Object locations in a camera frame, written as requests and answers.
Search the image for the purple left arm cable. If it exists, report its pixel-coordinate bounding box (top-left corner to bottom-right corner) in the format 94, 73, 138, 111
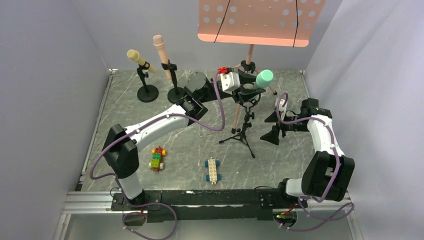
89, 71, 227, 240

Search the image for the black round-base mic stand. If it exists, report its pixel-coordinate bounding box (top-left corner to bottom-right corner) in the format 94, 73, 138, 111
161, 60, 186, 104

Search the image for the black shock mount stand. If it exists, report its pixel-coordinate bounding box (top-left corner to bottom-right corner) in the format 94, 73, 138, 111
218, 94, 261, 159

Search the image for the pink music stand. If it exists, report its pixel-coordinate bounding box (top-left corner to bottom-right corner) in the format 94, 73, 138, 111
196, 0, 327, 135

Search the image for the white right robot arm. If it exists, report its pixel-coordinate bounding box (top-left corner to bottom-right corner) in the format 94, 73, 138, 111
260, 98, 355, 202

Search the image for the aluminium frame rail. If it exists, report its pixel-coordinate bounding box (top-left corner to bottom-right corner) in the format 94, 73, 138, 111
53, 68, 117, 240

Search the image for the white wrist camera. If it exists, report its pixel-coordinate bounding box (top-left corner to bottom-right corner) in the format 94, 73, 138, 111
274, 99, 287, 119
217, 67, 238, 92

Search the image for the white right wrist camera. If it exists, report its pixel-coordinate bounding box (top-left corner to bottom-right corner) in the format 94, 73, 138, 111
274, 99, 287, 119

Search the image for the mint green toy microphone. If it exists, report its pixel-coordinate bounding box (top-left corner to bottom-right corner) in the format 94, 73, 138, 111
253, 69, 274, 89

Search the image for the colourful toy brick car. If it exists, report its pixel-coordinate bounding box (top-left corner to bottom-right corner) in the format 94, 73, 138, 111
148, 146, 167, 172

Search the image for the pink toy microphone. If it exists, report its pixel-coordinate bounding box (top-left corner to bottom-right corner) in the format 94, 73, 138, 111
152, 34, 169, 65

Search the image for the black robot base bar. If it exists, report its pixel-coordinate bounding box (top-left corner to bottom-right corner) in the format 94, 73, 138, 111
110, 187, 298, 223

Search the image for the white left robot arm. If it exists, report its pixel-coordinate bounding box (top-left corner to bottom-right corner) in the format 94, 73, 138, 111
100, 67, 274, 200

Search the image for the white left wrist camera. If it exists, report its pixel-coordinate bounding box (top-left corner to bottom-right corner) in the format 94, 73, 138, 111
217, 67, 238, 92

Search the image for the yellow toy microphone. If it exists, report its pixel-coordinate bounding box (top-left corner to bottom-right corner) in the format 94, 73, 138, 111
126, 49, 157, 73

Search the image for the white blue toy brick car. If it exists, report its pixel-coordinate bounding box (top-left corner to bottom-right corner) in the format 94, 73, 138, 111
204, 158, 222, 185

